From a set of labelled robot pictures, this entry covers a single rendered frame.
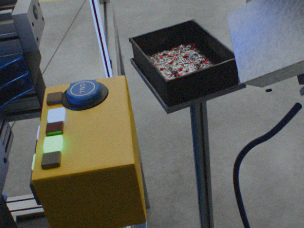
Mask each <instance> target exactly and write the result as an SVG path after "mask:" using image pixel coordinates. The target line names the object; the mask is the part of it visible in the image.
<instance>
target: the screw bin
mask: <svg viewBox="0 0 304 228"><path fill-rule="evenodd" d="M128 40H129V42H130V43H131V45H132V49H133V57H134V63H135V65H136V66H138V68H139V69H140V70H141V72H142V73H143V74H144V76H145V77H146V78H147V79H148V81H149V82H150V83H151V85H152V86H153V87H154V88H155V90H156V91H157V92H158V94H159V95H160V97H161V98H162V99H163V100H164V102H165V103H166V104H167V106H168V107H171V106H174V105H178V104H181V103H184V102H187V101H190V100H193V99H196V98H199V97H202V96H205V95H208V94H210V93H213V92H216V91H219V90H222V89H225V88H228V87H231V86H234V85H237V84H238V68H237V64H236V59H235V54H234V52H233V51H232V50H231V49H230V48H228V47H227V46H226V45H225V44H223V43H222V42H221V41H220V40H218V39H217V38H216V37H215V36H214V35H212V34H211V33H209V32H208V31H207V30H206V29H204V28H203V26H201V25H200V24H199V23H198V22H197V21H196V20H195V19H190V20H187V21H184V22H181V23H177V24H173V25H170V26H167V27H165V28H161V29H158V30H155V31H151V32H148V33H145V34H141V35H138V36H135V37H131V38H128ZM190 42H192V43H193V44H194V43H195V46H196V47H197V48H198V49H199V50H200V51H202V52H203V53H204V54H205V55H206V56H207V57H208V58H209V59H210V60H211V61H212V62H214V63H215V65H212V66H209V67H206V68H203V69H200V70H197V71H194V72H191V73H188V74H185V75H182V76H179V77H175V78H172V79H169V80H168V79H166V78H165V77H164V76H163V74H162V73H161V72H160V71H159V70H158V68H157V67H156V66H155V65H154V64H153V63H152V61H151V60H150V59H149V58H148V57H147V55H148V54H149V55H151V54H155V53H158V52H161V51H164V50H167V49H170V48H175V47H178V46H180V45H184V44H187V43H190Z"/></svg>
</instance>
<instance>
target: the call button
mask: <svg viewBox="0 0 304 228"><path fill-rule="evenodd" d="M66 96H67V100H68V102H69V103H70V104H71V105H88V104H91V103H93V102H95V101H96V100H98V99H99V98H100V97H101V96H102V90H101V86H100V84H99V83H97V82H96V81H95V79H94V80H81V81H78V82H75V83H70V87H69V88H68V89H67V91H66Z"/></svg>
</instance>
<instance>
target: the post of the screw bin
mask: <svg viewBox="0 0 304 228"><path fill-rule="evenodd" d="M190 119H191V130H192V141H193V151H194V163H195V173H196V184H197V195H198V206H199V221H200V228H214V221H213V205H212V189H211V173H210V157H209V134H208V118H207V102H206V101H205V102H203V103H200V104H196V105H193V106H190Z"/></svg>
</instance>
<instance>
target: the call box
mask: <svg viewBox="0 0 304 228"><path fill-rule="evenodd" d="M95 81H96V82H97V83H99V84H100V86H101V90H102V96H101V97H100V98H99V99H98V100H96V101H95V102H93V103H91V104H87V105H72V104H70V103H69V102H68V100H67V96H66V91H67V89H68V88H69V87H70V84H65V85H57V86H51V87H47V88H46V89H45V96H44V102H43V108H42V114H41V120H40V127H39V133H38V142H37V148H36V154H35V160H34V167H33V173H32V179H31V180H32V183H33V185H34V188H35V190H36V193H37V195H38V198H39V201H40V203H41V206H42V208H43V211H44V213H45V215H46V218H47V220H48V222H49V224H50V227H51V228H121V227H126V226H133V225H139V224H144V223H145V222H146V220H147V213H146V205H145V197H144V189H143V178H142V170H141V163H140V154H139V146H138V139H137V135H136V128H135V122H134V117H133V110H132V105H131V100H130V94H129V89H128V84H127V78H126V77H125V76H113V77H108V78H102V79H96V80H95ZM59 91H62V92H63V102H62V103H61V104H54V105H47V104H46V100H47V94H48V93H53V92H59ZM63 107H64V108H65V119H64V120H63V122H64V133H63V135H62V137H63V145H62V150H60V151H61V153H62V156H61V166H60V167H56V168H49V169H42V168H41V161H42V154H43V153H46V152H44V150H43V147H44V139H45V138H46V134H45V132H46V125H47V123H48V120H47V118H48V111H49V110H50V109H56V108H63Z"/></svg>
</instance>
